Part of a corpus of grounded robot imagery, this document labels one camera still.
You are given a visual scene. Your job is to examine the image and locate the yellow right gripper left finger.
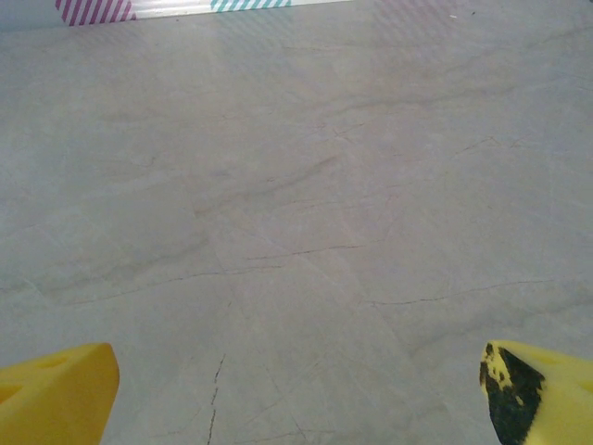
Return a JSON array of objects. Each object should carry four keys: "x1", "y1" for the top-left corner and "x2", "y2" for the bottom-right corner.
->
[{"x1": 0, "y1": 341, "x2": 121, "y2": 445}]

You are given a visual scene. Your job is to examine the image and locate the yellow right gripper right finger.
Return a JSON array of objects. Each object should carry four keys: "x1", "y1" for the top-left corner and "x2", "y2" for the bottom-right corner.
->
[{"x1": 478, "y1": 340, "x2": 593, "y2": 445}]

